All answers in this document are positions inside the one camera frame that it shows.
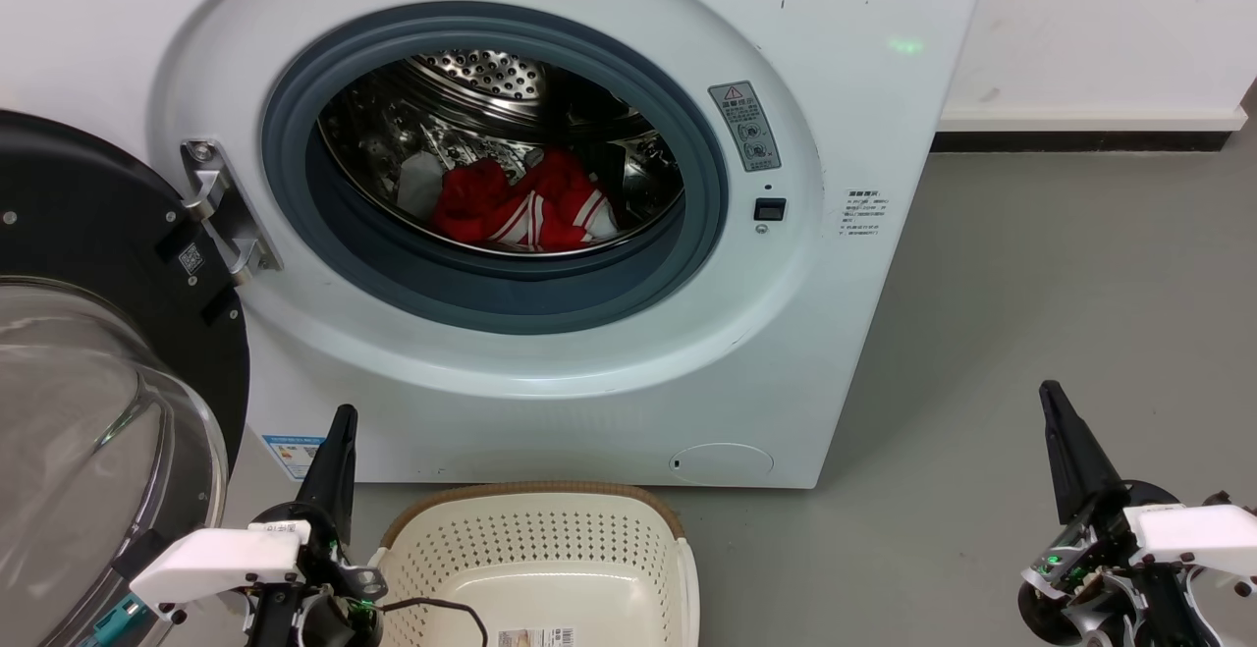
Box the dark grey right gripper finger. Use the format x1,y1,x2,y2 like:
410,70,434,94
1040,381,1093,524
1050,381,1128,513

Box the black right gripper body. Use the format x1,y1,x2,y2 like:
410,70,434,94
1016,490,1224,647

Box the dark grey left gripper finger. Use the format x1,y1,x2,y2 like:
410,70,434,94
326,405,357,542
295,405,347,530

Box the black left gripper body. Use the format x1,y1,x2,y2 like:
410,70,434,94
246,502,386,647

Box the red and white garment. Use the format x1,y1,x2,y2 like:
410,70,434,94
432,146,622,253

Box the cream perforated laundry basket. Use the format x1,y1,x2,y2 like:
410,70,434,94
368,481,701,647

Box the black washer door with glass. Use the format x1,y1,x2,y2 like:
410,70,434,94
0,109,251,647

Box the stainless steel washing machine drum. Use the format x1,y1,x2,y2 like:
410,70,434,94
316,48,685,257

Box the blue energy label sticker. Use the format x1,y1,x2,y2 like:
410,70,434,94
261,434,327,481

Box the grey rubber door gasket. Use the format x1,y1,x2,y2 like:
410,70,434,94
260,1,730,336

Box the white front-load washing machine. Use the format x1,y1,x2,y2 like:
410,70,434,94
0,0,995,489

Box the metal door hinge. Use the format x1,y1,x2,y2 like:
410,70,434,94
180,138,284,287

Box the small white text label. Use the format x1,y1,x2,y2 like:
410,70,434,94
840,188,890,238

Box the black and white baseboard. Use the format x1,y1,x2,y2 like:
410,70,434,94
931,105,1250,153

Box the round drain filter cover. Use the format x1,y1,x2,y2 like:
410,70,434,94
670,443,775,484

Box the grey warning sticker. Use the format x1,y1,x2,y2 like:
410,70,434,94
708,81,783,174

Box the thin black cable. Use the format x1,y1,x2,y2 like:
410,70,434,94
378,596,489,647

